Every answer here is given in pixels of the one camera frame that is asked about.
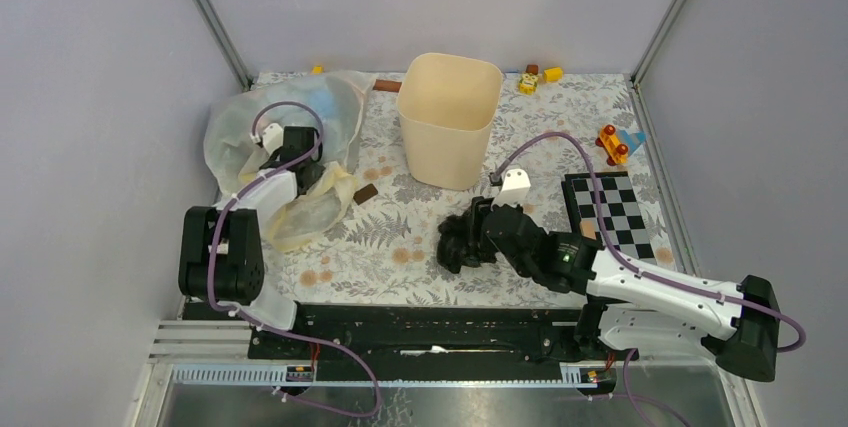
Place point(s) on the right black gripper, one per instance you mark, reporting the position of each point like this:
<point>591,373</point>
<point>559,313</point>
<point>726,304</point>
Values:
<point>480,206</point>

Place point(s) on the translucent yellowish plastic bag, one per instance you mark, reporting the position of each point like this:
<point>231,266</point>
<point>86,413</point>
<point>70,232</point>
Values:
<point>334,103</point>

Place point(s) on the black trash bag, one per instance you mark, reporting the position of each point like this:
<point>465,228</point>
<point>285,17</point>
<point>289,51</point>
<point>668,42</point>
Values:
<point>454,250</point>

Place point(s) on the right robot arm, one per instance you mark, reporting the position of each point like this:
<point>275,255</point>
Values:
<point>631,304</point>

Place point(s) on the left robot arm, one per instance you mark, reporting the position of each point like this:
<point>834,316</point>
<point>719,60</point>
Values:
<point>221,258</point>

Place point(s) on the beige trash bin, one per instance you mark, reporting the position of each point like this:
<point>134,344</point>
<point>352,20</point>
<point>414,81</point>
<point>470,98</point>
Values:
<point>446,107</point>

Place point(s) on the tan wooden block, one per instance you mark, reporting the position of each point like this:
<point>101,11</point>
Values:
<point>587,229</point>

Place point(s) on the floral patterned table mat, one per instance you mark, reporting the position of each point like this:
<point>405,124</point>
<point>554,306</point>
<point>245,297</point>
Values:
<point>370,233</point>

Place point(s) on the black white checkerboard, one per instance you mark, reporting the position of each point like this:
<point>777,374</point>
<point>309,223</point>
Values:
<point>621,213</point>

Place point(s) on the orange red toy car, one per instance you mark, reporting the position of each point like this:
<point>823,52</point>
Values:
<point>616,148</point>

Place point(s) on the brown flat block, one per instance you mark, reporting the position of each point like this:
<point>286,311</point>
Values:
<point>365,193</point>

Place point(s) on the yellow toy figure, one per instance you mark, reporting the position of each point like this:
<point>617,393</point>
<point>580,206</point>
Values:
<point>528,83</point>

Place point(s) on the blue triangle block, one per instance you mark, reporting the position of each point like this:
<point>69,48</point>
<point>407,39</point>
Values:
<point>633,140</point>

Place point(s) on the yellow cube block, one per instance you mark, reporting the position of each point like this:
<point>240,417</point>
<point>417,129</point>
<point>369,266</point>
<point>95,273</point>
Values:
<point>552,75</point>

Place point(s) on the brown cylinder block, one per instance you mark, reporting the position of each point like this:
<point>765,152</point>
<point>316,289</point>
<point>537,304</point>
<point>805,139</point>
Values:
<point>385,85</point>

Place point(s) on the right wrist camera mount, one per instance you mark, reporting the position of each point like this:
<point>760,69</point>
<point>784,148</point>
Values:
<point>513,189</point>

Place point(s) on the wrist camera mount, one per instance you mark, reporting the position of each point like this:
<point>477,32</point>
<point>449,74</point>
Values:
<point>270,138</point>
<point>513,189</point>

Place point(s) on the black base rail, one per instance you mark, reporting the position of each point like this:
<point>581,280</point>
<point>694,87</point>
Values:
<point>429,345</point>

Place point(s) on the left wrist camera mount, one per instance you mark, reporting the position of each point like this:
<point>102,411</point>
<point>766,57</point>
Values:
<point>270,138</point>

